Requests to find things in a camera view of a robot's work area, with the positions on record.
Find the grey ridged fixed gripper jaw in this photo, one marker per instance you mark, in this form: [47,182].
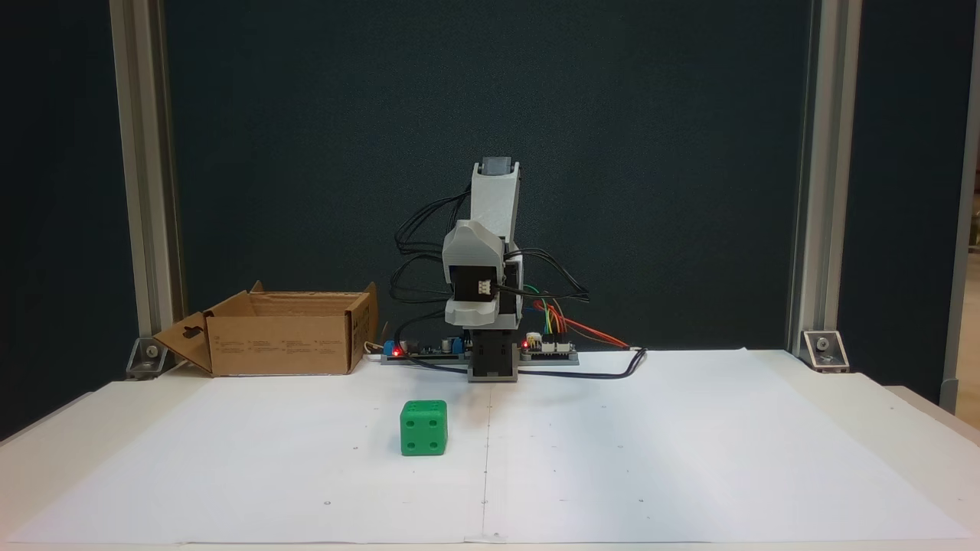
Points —
[473,245]

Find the green die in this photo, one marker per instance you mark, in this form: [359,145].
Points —
[423,432]

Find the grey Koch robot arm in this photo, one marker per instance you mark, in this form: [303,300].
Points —
[494,199]

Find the blue circuit board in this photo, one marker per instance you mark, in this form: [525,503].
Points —
[429,350]

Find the servo controller circuit board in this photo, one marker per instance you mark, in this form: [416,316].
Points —
[551,348]

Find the brown cardboard box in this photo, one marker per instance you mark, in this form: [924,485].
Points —
[276,344]

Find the grey metal corner bracket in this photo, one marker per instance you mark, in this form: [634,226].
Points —
[825,350]
[147,356]

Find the aluminium frame post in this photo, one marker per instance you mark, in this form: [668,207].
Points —
[963,229]
[145,153]
[823,153]

